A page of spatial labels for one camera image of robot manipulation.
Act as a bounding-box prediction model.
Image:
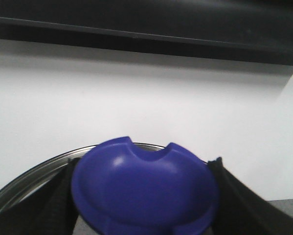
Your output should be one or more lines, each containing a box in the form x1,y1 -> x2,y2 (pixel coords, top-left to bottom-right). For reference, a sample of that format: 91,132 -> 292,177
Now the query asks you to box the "black range hood edge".
0,0 -> 293,66

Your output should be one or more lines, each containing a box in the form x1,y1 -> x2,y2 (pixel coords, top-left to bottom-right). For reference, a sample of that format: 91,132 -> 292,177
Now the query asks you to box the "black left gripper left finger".
0,158 -> 79,235

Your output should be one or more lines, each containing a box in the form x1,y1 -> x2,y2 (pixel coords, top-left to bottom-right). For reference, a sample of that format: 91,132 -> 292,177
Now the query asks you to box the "blue knob glass pot lid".
0,136 -> 221,235

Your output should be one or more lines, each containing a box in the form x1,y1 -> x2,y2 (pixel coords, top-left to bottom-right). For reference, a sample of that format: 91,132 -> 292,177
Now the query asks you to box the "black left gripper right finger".
207,157 -> 293,235

